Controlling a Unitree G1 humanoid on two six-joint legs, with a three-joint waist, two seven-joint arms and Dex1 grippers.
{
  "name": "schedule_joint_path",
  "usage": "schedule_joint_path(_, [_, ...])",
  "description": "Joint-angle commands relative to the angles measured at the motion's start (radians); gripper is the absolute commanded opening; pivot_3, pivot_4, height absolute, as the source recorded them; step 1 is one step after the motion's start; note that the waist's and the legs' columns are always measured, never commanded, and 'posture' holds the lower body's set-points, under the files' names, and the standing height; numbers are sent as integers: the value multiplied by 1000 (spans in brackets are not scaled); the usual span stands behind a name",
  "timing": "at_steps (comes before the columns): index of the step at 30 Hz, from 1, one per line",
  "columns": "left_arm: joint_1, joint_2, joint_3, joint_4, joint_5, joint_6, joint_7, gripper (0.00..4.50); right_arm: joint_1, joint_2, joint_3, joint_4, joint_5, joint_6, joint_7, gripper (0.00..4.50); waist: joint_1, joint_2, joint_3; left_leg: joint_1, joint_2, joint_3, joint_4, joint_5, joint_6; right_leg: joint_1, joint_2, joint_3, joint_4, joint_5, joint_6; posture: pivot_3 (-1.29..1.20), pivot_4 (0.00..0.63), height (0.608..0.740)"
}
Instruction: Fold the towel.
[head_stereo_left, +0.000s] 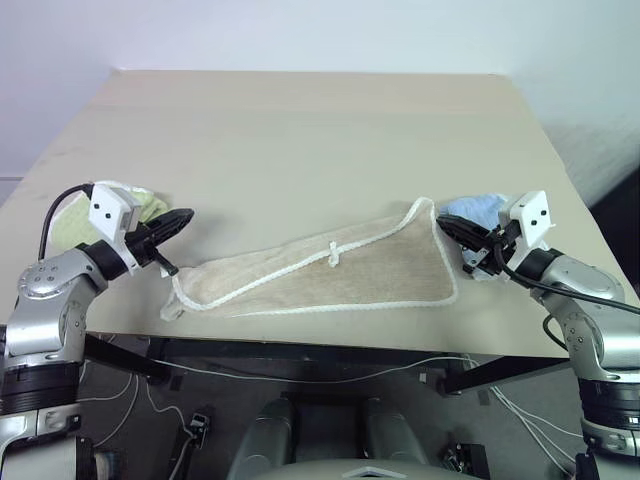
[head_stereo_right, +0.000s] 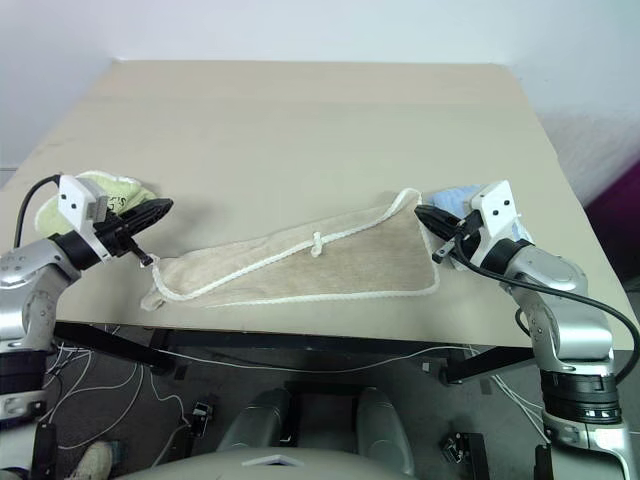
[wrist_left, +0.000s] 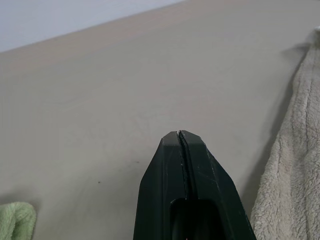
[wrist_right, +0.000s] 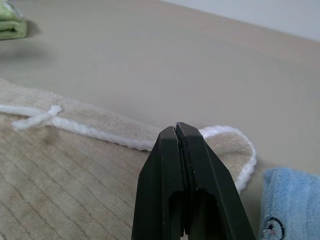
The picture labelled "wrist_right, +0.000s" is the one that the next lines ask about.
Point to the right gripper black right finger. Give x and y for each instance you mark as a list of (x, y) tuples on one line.
[(210, 185)]

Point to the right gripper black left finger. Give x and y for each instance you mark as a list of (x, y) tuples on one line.
[(160, 180)]

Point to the beige towel with white trim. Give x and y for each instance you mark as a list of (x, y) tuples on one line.
[(62, 175)]

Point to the blue folded towel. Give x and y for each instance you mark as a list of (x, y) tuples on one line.
[(292, 195)]

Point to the green folded towel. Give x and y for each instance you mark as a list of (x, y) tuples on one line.
[(11, 25)]

